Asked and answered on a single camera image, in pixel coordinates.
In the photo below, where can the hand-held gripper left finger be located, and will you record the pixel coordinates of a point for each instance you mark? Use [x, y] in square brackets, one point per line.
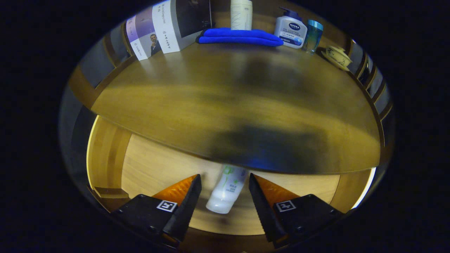
[186, 211]

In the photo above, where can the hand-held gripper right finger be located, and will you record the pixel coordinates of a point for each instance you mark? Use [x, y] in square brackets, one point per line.
[262, 211]

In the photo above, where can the white tube with green print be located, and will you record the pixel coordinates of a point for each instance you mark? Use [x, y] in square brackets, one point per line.
[226, 193]

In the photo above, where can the wooden drawer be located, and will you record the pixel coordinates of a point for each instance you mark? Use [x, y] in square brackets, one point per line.
[158, 168]

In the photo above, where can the wooden countertop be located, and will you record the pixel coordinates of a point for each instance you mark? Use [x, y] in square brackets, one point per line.
[211, 105]

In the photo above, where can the wooden cabinet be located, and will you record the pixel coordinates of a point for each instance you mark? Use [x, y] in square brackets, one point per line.
[81, 86]

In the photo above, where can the blue folded cloth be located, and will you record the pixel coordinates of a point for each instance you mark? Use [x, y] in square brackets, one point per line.
[239, 37]

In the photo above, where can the teal bottle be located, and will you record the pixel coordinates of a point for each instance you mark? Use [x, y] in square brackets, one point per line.
[312, 37]

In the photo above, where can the white bottle with blue cap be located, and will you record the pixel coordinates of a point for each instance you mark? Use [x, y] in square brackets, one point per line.
[290, 31]

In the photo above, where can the purple book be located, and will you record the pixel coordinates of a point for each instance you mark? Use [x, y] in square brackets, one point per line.
[140, 35]

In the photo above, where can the white book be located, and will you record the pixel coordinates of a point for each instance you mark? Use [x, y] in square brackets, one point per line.
[168, 28]

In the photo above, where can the white pump bottle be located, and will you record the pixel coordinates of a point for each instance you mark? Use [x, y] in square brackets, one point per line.
[241, 14]

